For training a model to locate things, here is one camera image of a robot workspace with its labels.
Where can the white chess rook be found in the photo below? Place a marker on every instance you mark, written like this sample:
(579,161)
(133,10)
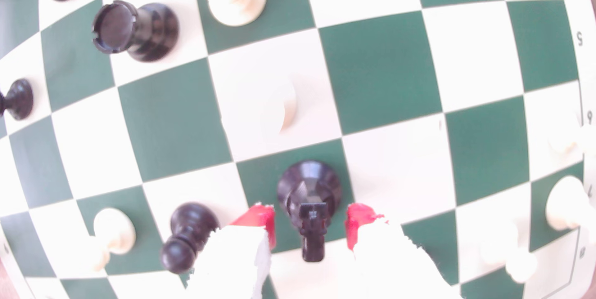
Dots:
(284,103)

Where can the green and white chess mat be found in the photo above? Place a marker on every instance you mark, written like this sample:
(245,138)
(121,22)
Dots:
(382,66)

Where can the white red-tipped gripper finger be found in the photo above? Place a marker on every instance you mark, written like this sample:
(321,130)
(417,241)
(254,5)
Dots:
(237,261)
(386,266)

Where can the white chess king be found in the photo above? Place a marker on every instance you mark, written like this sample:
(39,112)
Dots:
(565,203)

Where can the black chess rook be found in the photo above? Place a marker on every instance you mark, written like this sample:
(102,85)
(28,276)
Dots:
(149,34)

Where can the black chess pawn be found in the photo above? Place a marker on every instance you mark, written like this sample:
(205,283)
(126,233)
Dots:
(19,99)
(193,224)

